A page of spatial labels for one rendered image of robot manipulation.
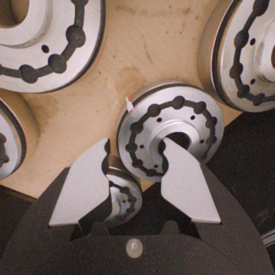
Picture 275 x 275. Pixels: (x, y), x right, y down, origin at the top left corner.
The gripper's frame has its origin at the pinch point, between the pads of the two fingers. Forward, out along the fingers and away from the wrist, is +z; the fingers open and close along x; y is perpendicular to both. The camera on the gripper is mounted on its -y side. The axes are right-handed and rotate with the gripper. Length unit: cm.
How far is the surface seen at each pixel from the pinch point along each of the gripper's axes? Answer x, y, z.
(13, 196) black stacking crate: -15.4, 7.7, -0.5
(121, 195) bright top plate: -1.7, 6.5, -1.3
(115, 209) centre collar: -2.4, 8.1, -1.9
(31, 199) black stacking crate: -14.1, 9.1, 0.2
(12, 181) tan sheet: -15.2, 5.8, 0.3
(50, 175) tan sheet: -10.6, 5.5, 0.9
